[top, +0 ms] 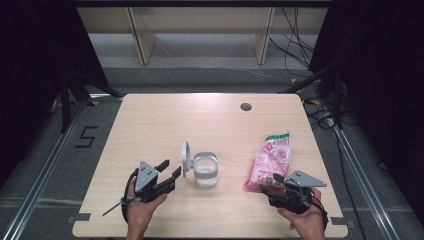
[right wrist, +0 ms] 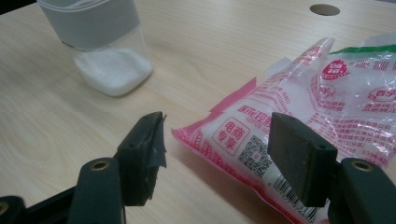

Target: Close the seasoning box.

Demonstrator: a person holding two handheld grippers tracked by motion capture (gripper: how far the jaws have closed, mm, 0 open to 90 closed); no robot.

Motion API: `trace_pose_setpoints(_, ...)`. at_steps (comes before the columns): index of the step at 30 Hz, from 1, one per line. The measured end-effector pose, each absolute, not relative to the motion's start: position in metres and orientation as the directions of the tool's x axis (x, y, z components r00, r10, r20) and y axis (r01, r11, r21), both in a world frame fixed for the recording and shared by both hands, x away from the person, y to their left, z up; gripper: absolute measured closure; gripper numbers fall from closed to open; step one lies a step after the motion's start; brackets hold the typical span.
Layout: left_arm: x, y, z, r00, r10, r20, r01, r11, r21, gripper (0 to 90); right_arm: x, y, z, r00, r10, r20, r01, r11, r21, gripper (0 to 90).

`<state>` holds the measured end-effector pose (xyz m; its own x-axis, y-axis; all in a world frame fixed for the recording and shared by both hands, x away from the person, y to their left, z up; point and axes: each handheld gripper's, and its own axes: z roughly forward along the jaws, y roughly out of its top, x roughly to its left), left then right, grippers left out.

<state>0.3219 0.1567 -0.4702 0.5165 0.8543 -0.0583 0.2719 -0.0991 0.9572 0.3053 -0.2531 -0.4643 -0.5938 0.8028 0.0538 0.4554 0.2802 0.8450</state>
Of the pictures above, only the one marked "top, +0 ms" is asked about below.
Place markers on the aluminium floor rail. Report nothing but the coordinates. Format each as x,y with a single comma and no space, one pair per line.
43,173
360,180

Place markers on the black table bracket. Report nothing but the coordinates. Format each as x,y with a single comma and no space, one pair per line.
340,221
81,217

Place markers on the round grey table grommet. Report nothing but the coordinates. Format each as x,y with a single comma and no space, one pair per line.
246,107

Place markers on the black metal stand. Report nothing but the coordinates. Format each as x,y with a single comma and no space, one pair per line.
66,106
338,100

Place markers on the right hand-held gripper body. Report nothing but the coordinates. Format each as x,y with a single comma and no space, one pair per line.
301,180

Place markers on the person's right hand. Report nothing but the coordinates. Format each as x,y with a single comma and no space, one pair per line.
310,226

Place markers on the clear jar with white lid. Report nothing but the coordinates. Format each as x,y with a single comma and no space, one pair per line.
205,166

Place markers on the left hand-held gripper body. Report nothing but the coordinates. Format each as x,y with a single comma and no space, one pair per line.
145,178

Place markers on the pink and white plastic bag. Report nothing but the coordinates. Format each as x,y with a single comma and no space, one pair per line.
271,160

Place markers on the person's left hand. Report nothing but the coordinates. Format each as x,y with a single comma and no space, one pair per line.
140,220

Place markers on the black curtain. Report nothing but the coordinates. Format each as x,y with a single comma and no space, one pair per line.
33,83
383,83

